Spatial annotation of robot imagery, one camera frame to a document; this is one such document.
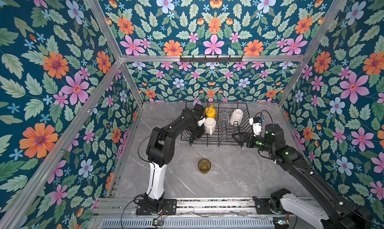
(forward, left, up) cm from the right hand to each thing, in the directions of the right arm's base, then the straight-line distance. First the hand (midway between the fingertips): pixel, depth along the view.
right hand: (237, 134), depth 74 cm
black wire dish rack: (+20, +1, -18) cm, 27 cm away
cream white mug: (+22, -5, -11) cm, 25 cm away
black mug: (+7, +21, -9) cm, 24 cm away
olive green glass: (-7, +17, -23) cm, 29 cm away
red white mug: (+15, +13, -12) cm, 24 cm away
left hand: (+14, +21, -15) cm, 29 cm away
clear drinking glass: (+25, +2, -16) cm, 30 cm away
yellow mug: (+25, +13, -11) cm, 30 cm away
